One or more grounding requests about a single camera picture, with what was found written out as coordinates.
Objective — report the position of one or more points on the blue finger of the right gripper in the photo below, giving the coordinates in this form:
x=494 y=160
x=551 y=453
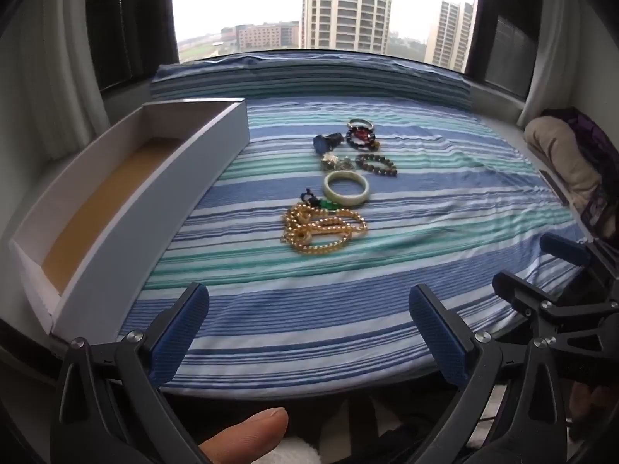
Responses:
x=565 y=249
x=523 y=297

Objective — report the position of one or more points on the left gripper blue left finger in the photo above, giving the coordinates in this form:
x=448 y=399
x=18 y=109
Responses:
x=171 y=334

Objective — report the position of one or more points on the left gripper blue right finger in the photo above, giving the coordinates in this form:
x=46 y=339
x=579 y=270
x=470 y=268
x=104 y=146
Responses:
x=446 y=335

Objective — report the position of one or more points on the pale green jade bangle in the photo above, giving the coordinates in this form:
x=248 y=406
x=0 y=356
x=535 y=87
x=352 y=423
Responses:
x=346 y=188

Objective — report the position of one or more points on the silver ring jewelry cluster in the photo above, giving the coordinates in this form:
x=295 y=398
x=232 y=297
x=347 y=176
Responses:
x=332 y=162

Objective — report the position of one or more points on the gold braided bangle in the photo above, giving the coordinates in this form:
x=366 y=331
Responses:
x=360 y=123

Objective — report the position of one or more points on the black blue-faced wristwatch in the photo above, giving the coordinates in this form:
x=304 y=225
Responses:
x=327 y=143

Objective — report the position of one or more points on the person's right hand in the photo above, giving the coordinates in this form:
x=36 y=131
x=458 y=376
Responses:
x=583 y=399

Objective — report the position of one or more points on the person's left hand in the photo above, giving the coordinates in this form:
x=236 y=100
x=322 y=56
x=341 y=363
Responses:
x=248 y=441

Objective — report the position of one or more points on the beige cushion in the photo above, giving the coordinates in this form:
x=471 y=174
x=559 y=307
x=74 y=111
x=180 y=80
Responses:
x=557 y=143

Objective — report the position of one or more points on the white cardboard box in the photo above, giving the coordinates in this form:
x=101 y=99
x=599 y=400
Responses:
x=86 y=247

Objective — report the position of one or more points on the white fluffy sleeve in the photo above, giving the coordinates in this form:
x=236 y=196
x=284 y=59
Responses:
x=296 y=451

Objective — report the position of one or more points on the right white curtain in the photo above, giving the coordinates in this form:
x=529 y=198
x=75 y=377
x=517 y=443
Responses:
x=556 y=59

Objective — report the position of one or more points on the white curtain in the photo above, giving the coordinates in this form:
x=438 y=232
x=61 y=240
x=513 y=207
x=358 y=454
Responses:
x=59 y=76
x=556 y=59

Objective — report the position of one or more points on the blue striped bed sheet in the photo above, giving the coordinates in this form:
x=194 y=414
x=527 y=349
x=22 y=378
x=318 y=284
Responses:
x=304 y=301

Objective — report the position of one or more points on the left white curtain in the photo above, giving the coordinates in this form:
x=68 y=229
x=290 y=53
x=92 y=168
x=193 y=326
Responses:
x=59 y=76

